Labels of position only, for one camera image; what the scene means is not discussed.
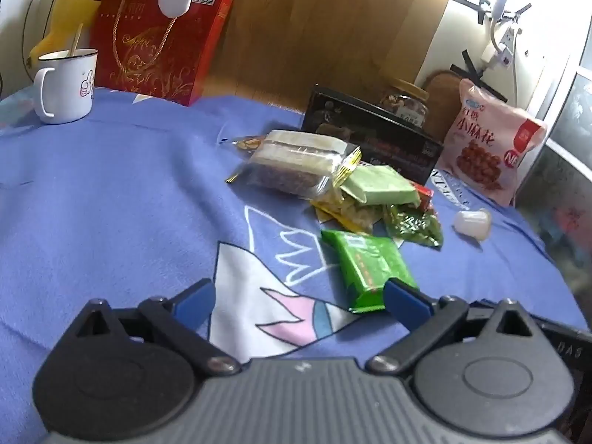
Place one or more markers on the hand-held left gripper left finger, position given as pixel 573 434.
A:
pixel 194 303

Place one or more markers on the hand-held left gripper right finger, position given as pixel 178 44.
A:
pixel 407 303

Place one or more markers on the bright green snack packet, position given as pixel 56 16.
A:
pixel 370 263

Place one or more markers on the dark green pea packet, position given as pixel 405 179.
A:
pixel 414 224

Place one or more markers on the white jelly cup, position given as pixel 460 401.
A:
pixel 471 224

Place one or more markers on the yellow snack packet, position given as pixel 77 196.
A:
pixel 351 215

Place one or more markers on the small red snack packet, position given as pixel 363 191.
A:
pixel 423 196

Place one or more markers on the light green snack packet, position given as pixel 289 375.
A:
pixel 379 185

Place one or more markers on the black tin box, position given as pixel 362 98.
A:
pixel 393 148

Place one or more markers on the clear nut bar packet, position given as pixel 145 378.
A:
pixel 249 143

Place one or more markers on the clear layered cake packet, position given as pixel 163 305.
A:
pixel 296 162

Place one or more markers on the blue printed tablecloth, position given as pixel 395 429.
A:
pixel 115 194

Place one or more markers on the pink snack bag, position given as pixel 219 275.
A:
pixel 485 148

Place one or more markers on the clear nut jar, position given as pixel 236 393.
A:
pixel 407 106

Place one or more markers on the brown wooden cutting board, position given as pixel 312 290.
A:
pixel 439 101

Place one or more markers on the patterned glass sliding door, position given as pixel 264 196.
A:
pixel 564 125

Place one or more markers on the red gift box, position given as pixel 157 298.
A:
pixel 152 64

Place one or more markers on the white enamel mug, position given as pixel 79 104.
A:
pixel 64 92

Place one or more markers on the white power strip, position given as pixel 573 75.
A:
pixel 502 53

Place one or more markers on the wooden stir stick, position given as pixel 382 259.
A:
pixel 76 39

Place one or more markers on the white gooseneck lamp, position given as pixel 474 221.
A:
pixel 498 2

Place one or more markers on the yellow duck plush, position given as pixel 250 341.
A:
pixel 74 4

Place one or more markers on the wooden wall board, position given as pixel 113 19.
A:
pixel 323 32

